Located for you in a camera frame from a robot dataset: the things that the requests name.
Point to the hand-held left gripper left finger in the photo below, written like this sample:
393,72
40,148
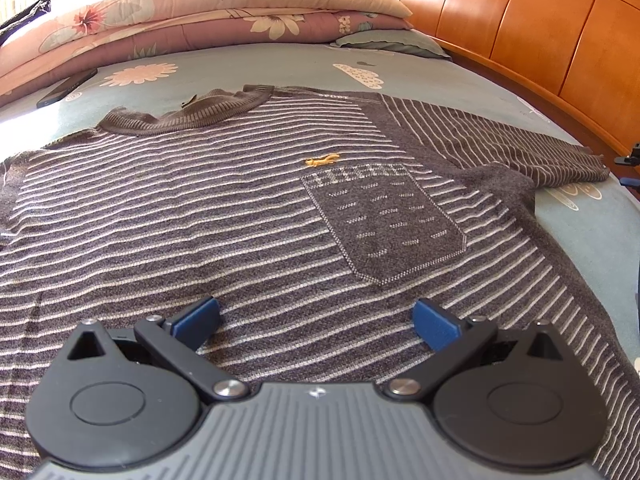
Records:
197,320

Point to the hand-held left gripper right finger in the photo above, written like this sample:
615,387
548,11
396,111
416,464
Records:
435,322

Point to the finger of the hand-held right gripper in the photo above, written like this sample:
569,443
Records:
631,156
631,181

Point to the grey striped sweater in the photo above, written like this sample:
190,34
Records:
225,210

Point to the wooden headboard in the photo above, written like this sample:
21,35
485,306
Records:
525,25

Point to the flat teal pillow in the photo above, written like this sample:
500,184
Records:
390,44

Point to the black smartphone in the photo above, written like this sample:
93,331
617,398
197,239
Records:
67,87

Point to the pink floral folded quilt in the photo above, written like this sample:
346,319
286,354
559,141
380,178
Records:
200,20

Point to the black garment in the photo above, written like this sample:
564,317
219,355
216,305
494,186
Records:
22,17

